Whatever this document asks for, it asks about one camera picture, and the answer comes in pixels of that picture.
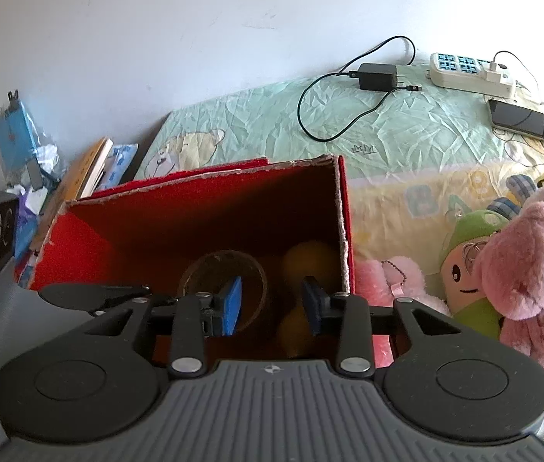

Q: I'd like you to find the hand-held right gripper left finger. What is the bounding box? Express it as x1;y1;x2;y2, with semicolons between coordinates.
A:
79;276;244;378

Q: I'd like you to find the green plush toy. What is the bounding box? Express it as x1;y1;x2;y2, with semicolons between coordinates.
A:
440;208;512;341

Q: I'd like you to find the blue box in plastic bag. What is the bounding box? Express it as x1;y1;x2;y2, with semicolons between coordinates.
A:
0;90;67;204

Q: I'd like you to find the light blue packet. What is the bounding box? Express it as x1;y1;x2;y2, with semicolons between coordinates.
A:
95;143;139;189

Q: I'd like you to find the yellow book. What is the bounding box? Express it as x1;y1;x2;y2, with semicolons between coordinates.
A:
42;137;115;233

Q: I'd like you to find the white power strip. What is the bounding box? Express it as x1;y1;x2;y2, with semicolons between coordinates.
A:
428;51;516;98

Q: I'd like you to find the black power adapter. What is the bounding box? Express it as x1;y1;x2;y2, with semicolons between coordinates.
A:
358;63;397;92

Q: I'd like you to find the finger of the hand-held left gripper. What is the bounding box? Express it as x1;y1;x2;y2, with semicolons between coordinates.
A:
38;283;151;317

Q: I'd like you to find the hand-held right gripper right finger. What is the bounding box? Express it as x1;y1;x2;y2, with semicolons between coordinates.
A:
301;275;463;378

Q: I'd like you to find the large pink plush toy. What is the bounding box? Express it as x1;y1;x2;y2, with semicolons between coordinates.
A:
473;201;544;406

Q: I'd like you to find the small pink keychain plush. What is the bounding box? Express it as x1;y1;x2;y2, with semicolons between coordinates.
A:
353;255;452;319

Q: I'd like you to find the black smartphone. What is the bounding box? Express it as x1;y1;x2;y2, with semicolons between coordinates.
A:
487;98;544;150

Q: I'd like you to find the black adapter cable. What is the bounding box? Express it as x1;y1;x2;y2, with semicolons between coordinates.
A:
298;35;421;143

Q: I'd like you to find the white charger plug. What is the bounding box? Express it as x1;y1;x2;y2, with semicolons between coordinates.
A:
481;60;512;86

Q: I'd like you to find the red cardboard box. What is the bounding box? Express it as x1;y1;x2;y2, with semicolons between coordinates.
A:
29;154;354;362

